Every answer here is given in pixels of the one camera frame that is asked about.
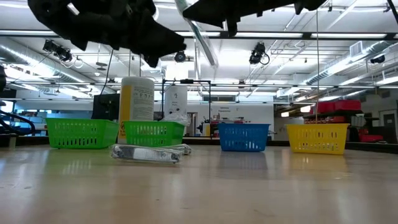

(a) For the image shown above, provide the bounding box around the blue plastic basket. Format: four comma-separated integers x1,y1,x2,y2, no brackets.
216,123,271,153

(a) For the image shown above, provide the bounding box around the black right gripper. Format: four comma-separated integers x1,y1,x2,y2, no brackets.
182,0,327,37

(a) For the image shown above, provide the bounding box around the yellow plastic basket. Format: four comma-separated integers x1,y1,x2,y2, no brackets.
285,123,351,156

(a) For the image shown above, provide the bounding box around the black curved cable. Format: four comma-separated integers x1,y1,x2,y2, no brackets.
0,108,37,136

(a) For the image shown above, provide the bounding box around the dark door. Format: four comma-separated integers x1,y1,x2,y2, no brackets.
382,109,398,144

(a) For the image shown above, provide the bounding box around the white yellow wipes canister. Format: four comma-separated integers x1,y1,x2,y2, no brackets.
117,76,155,144

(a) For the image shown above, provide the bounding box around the thin hanging cable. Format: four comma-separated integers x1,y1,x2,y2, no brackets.
315,9,320,124

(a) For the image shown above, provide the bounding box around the red box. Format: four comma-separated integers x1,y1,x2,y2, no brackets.
359,133,385,143

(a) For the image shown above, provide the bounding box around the silver ventilation duct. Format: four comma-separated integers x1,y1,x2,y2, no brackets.
306,40,392,86

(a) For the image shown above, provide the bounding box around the black hanging cable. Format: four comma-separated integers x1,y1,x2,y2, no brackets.
99,49,114,96

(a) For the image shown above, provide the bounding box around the silver nail clipper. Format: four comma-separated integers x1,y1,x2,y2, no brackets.
163,142,193,156
110,144,183,165

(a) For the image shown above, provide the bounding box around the green plastic basket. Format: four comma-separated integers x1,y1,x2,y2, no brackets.
45,117,120,150
123,120,187,148

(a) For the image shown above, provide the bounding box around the ceiling light strip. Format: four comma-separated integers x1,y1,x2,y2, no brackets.
310,32,388,40
234,31,304,39

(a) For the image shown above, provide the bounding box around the green white toothbrush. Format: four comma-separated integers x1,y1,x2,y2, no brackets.
174,0,219,68

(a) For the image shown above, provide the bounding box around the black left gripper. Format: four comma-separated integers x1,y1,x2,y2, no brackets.
27,0,187,68

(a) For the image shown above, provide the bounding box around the red storage bins row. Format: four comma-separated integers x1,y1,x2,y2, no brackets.
309,99,363,115

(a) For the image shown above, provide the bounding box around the white air vent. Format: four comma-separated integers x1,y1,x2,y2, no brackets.
349,40,363,57

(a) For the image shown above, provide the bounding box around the black monitor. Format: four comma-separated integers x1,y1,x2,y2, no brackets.
91,93,121,121

